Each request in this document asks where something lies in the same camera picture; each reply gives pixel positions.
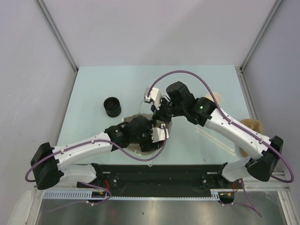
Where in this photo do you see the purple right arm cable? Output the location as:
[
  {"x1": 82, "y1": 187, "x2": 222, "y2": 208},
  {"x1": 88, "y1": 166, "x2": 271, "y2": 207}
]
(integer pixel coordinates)
[{"x1": 149, "y1": 69, "x2": 295, "y2": 218}]

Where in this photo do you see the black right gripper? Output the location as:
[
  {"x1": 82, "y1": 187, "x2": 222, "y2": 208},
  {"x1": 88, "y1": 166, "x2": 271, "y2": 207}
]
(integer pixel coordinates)
[{"x1": 151, "y1": 96, "x2": 185, "y2": 124}]

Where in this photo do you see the white slotted cable duct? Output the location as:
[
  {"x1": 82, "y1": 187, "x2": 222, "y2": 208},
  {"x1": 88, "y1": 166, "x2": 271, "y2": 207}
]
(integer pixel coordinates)
[{"x1": 43, "y1": 189, "x2": 220, "y2": 201}]

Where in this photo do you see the brown cardboard cup carrier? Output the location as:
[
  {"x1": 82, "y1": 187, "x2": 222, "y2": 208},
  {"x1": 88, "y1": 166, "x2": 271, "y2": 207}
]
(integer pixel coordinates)
[{"x1": 240, "y1": 118, "x2": 264, "y2": 158}]

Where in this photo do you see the green patterned paper gift bag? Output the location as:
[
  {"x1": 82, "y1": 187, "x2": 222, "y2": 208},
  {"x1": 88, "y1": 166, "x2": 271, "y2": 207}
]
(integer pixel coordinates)
[{"x1": 122, "y1": 101, "x2": 172, "y2": 167}]

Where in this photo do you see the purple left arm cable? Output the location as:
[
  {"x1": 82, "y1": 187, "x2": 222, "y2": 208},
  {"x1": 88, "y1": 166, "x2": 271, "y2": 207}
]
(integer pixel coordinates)
[{"x1": 24, "y1": 126, "x2": 170, "y2": 213}]

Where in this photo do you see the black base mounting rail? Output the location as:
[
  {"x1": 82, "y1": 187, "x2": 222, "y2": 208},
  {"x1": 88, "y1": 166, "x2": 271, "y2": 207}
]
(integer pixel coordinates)
[{"x1": 90, "y1": 164, "x2": 242, "y2": 196}]

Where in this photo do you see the stack of black cup lids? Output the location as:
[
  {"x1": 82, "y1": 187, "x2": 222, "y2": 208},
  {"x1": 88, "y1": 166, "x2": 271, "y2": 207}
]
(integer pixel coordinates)
[{"x1": 104, "y1": 97, "x2": 121, "y2": 118}]

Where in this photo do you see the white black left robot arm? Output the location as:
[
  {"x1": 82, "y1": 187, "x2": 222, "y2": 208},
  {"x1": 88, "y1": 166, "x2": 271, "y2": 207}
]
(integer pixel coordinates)
[{"x1": 25, "y1": 115, "x2": 169, "y2": 190}]

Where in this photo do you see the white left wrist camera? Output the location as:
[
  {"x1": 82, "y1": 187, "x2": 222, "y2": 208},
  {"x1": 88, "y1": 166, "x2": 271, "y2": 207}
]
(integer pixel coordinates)
[{"x1": 151, "y1": 127, "x2": 169, "y2": 143}]

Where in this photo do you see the stack of brown paper cups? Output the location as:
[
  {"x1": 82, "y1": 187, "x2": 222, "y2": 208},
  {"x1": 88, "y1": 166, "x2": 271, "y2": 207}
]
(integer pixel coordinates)
[{"x1": 204, "y1": 92, "x2": 222, "y2": 105}]

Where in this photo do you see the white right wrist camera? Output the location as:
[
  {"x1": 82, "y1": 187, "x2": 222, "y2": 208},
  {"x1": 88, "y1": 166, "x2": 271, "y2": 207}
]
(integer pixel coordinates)
[{"x1": 144, "y1": 87, "x2": 162, "y2": 110}]

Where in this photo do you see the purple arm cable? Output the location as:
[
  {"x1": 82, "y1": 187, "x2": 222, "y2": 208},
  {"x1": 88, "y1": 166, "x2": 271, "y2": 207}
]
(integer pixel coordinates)
[
  {"x1": 24, "y1": 126, "x2": 170, "y2": 213},
  {"x1": 149, "y1": 69, "x2": 295, "y2": 218}
]

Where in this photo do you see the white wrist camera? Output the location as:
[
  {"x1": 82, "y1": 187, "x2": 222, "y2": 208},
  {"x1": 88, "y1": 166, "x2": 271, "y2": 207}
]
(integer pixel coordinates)
[
  {"x1": 144, "y1": 87, "x2": 162, "y2": 110},
  {"x1": 151, "y1": 127, "x2": 169, "y2": 143}
]

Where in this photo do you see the white straw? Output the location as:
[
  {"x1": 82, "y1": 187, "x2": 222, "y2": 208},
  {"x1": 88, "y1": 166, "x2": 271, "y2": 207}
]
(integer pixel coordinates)
[{"x1": 195, "y1": 125, "x2": 236, "y2": 156}]

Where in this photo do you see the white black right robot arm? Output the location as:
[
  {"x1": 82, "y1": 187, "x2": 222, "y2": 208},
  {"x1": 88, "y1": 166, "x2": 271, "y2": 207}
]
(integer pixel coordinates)
[{"x1": 144, "y1": 82, "x2": 283, "y2": 188}]

